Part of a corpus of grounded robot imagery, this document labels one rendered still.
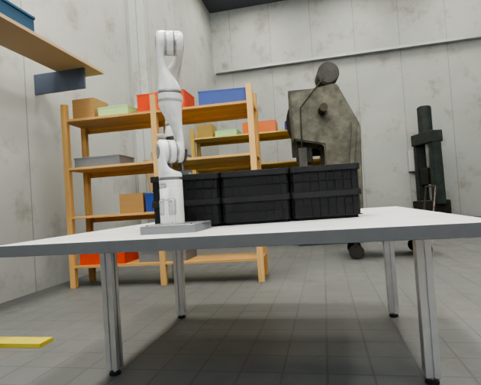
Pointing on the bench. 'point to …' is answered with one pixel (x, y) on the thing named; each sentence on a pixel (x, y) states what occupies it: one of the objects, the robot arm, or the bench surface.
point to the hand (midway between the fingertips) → (175, 167)
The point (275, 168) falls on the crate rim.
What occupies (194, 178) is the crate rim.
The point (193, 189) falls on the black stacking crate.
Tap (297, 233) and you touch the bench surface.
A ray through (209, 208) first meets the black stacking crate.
